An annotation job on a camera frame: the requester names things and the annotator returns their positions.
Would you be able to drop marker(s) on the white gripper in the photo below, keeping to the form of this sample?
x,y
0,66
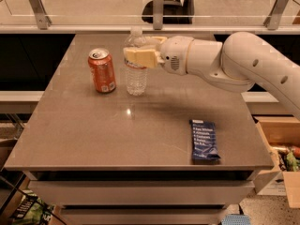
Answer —
x,y
173,55

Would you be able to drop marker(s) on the clear plastic water bottle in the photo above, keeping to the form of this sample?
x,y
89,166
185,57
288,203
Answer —
x,y
136,75

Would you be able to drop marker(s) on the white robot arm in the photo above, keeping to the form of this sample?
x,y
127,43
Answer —
x,y
236,64

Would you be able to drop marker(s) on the orange soda can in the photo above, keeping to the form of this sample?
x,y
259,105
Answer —
x,y
101,65

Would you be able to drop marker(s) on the black office chair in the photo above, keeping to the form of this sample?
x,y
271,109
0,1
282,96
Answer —
x,y
178,11

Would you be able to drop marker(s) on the blue snack bar wrapper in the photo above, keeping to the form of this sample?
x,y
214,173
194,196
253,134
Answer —
x,y
204,140

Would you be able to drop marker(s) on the cardboard box with items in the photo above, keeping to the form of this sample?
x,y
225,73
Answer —
x,y
281,137

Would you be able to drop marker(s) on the upper grey drawer front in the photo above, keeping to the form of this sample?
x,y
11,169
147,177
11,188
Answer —
x,y
142,192

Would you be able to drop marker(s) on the grey drawer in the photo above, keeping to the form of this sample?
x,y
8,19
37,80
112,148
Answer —
x,y
142,192
176,216

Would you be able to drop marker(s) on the lower grey drawer front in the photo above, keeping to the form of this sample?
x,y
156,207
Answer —
x,y
176,216

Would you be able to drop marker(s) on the blue perforated object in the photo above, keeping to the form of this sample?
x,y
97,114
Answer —
x,y
236,220

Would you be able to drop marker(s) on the green black snack bag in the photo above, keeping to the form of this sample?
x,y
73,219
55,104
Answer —
x,y
32,211

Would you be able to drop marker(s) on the middle metal glass bracket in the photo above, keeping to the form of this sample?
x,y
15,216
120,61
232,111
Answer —
x,y
158,14

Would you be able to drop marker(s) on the metal glass bracket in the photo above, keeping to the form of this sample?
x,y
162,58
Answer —
x,y
42,19
158,14
273,19

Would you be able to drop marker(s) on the left metal glass bracket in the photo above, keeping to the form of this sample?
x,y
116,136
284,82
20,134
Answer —
x,y
42,19

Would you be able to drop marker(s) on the right metal glass bracket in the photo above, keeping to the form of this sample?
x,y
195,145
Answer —
x,y
273,19

